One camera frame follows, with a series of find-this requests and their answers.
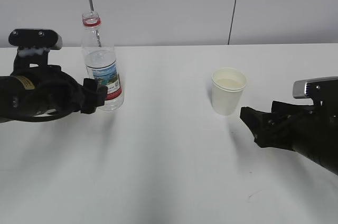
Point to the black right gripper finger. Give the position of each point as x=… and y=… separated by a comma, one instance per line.
x=261, y=124

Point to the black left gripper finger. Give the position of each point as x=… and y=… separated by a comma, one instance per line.
x=94, y=96

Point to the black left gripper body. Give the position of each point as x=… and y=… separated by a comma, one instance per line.
x=41, y=90

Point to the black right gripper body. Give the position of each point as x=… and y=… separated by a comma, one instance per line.
x=304, y=126

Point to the clear plastic water bottle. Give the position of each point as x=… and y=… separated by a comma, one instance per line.
x=100, y=59

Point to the white paper cup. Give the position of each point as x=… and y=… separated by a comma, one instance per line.
x=227, y=87

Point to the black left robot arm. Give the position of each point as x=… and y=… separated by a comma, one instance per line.
x=5, y=104

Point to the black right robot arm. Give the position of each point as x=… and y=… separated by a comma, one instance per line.
x=325, y=158

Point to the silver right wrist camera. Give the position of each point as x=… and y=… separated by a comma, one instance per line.
x=301, y=88

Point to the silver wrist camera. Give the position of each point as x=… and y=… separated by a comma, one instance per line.
x=35, y=38
x=301, y=88

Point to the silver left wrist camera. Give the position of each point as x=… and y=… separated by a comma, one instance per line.
x=35, y=38

